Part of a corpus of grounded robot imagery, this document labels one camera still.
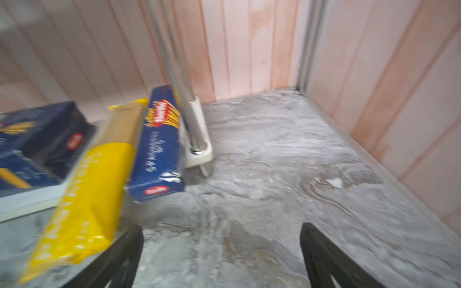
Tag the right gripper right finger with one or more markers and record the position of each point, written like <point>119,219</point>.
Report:
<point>328,266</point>

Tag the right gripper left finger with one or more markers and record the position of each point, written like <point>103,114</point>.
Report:
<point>116,267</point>

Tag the yellow Pastatime spaghetti bag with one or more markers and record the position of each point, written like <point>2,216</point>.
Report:
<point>85,221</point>

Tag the narrow blue Barilla spaghetti box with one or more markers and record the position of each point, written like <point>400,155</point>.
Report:
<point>158,166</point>

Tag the wide blue Barilla pasta box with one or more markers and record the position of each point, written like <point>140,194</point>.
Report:
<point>40,146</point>

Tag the white two-tier shelf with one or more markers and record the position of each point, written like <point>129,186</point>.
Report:
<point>63,49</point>

